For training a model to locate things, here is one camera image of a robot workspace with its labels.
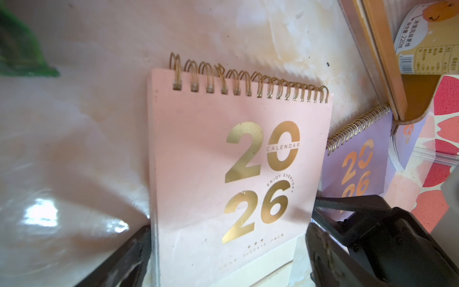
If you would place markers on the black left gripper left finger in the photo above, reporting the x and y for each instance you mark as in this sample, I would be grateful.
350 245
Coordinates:
127 266

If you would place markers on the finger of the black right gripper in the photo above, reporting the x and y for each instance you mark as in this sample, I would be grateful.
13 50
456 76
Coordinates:
366 213

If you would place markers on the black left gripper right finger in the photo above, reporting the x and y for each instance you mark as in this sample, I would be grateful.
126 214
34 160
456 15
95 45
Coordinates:
332 266

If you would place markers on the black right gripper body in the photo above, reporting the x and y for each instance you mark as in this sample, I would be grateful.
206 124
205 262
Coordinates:
393 247

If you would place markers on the pink calendar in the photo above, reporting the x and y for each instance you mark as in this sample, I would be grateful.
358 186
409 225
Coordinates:
235 160

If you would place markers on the purple calendar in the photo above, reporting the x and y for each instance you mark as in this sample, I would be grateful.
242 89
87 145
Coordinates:
356 157
403 139

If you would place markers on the orange wooden shelf rack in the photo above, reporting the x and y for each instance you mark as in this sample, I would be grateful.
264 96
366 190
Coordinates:
409 96

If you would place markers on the snack packet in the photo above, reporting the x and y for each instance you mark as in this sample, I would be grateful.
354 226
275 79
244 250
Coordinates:
21 54

